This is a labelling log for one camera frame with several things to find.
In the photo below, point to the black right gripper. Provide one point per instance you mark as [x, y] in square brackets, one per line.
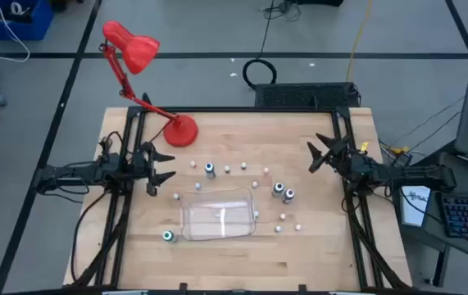
[344, 157]

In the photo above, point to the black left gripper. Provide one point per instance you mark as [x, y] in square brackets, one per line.
[149, 170]

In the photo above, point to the small white-capped dropper bottle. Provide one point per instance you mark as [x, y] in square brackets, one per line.
[256, 214]
[243, 165]
[193, 164]
[227, 169]
[266, 170]

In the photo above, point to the large purple food coloring bottle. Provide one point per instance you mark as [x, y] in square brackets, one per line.
[288, 196]

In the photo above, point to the large black food coloring bottle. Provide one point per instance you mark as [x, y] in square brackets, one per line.
[278, 189]

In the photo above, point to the clear plastic bin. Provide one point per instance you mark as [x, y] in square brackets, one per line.
[217, 213]

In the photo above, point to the small orange food coloring bottle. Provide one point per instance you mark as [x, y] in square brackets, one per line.
[283, 216]

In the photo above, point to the small black food coloring bottle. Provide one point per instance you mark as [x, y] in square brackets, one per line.
[278, 229]

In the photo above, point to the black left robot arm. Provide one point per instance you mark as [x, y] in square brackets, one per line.
[74, 172]

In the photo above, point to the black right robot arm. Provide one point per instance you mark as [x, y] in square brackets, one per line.
[422, 176]

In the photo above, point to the large blue food coloring bottle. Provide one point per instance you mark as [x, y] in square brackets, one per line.
[210, 170]

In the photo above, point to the large green food coloring bottle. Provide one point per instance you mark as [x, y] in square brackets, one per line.
[168, 236]

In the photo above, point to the yellow tag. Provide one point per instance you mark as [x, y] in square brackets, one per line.
[364, 146]

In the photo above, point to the black computer case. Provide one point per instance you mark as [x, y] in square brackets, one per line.
[291, 95]

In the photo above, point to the white paper card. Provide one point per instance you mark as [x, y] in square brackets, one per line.
[416, 209]

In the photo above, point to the red desk lamp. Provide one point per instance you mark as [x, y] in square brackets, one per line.
[137, 49]

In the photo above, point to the blue storage bin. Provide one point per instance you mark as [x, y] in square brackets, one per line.
[33, 24]

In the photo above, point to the black aluminium table frame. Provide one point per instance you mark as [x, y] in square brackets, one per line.
[237, 109]

